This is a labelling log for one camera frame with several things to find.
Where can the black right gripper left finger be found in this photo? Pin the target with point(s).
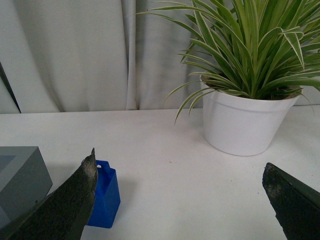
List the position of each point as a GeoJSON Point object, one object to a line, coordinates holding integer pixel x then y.
{"type": "Point", "coordinates": [63, 214]}

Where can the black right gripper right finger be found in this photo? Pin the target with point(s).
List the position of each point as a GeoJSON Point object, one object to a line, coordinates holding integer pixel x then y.
{"type": "Point", "coordinates": [296, 205]}

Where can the blue plastic part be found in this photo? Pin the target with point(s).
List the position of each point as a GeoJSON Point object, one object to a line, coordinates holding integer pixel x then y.
{"type": "Point", "coordinates": [107, 197]}

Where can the gray square base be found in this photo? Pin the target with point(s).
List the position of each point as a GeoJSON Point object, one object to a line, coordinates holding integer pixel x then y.
{"type": "Point", "coordinates": [24, 181]}

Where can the white plant pot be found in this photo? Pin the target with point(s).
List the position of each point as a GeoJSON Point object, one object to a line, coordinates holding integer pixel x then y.
{"type": "Point", "coordinates": [241, 126]}

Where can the gray curtain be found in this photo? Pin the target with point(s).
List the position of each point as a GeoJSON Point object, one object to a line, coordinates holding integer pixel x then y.
{"type": "Point", "coordinates": [90, 55]}

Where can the green spider plant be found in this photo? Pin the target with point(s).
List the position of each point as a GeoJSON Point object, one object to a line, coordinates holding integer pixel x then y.
{"type": "Point", "coordinates": [253, 49]}

